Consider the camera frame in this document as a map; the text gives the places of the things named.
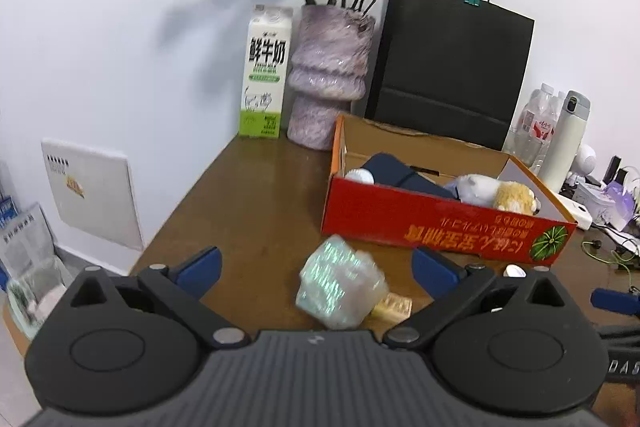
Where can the white and green milk carton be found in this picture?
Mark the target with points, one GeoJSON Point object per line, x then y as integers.
{"type": "Point", "coordinates": [262, 72]}

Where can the iridescent wrapper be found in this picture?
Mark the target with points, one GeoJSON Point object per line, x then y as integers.
{"type": "Point", "coordinates": [340, 282]}

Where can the white round gadget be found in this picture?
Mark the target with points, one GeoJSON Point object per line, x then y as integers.
{"type": "Point", "coordinates": [585, 159]}

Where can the stack of newspapers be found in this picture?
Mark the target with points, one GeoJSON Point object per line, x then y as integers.
{"type": "Point", "coordinates": [27, 252]}

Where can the white thermos flask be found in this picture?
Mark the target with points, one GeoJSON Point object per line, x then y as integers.
{"type": "Point", "coordinates": [565, 142]}

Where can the navy blue case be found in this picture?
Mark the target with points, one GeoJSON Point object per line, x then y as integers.
{"type": "Point", "coordinates": [387, 169]}

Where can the wooden desktop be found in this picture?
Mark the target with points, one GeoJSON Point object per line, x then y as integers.
{"type": "Point", "coordinates": [250, 217]}

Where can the plastic water bottles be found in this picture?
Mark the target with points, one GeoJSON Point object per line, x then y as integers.
{"type": "Point", "coordinates": [525, 149]}

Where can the small white cap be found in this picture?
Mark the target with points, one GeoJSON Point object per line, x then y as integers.
{"type": "Point", "coordinates": [515, 271]}

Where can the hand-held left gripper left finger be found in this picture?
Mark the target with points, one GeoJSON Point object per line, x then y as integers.
{"type": "Point", "coordinates": [200, 268]}

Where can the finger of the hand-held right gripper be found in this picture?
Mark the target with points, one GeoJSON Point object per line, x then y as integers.
{"type": "Point", "coordinates": [616, 302]}

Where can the small gold box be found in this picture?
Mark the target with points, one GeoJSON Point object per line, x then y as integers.
{"type": "Point", "coordinates": [395, 306]}

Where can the white round ball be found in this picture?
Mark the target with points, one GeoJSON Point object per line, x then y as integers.
{"type": "Point", "coordinates": [360, 177]}

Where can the white wall panel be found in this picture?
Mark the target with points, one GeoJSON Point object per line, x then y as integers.
{"type": "Point", "coordinates": [90, 192]}

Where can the black paper bag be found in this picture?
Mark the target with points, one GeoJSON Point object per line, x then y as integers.
{"type": "Point", "coordinates": [450, 57]}

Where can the purple and white packet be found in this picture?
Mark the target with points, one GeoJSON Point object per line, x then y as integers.
{"type": "Point", "coordinates": [607, 202]}

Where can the purple ribbed vase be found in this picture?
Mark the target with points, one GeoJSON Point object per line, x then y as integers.
{"type": "Point", "coordinates": [325, 72]}

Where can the red cardboard box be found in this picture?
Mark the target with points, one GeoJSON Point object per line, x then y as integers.
{"type": "Point", "coordinates": [400, 217]}

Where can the white power strip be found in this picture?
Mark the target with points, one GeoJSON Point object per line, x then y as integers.
{"type": "Point", "coordinates": [575, 209]}

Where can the white and yellow plush toy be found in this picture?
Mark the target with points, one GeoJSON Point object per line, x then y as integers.
{"type": "Point", "coordinates": [510, 197]}

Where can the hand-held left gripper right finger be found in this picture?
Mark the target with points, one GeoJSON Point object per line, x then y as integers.
{"type": "Point", "coordinates": [434, 274]}

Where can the clear plastic water bottle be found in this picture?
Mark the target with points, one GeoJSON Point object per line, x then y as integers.
{"type": "Point", "coordinates": [550, 112]}
{"type": "Point", "coordinates": [531, 112]}

